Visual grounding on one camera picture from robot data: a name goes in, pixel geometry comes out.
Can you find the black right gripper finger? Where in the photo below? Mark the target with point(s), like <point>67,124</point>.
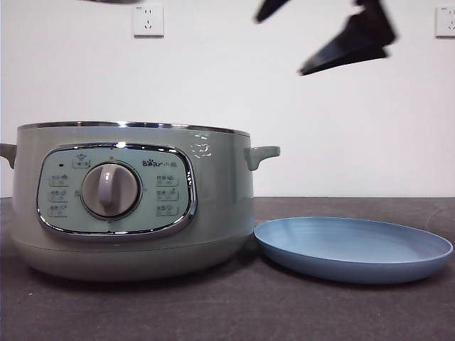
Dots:
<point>362,42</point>
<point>270,10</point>

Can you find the glass lid with green knob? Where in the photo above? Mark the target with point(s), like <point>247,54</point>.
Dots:
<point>113,1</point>

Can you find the light blue round plate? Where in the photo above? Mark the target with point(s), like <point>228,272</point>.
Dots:
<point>355,245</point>

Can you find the pale green electric steamer pot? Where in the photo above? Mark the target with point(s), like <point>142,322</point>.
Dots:
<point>220,213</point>

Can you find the white wall power outlet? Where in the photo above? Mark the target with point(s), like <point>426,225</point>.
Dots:
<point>148,21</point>
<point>446,22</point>

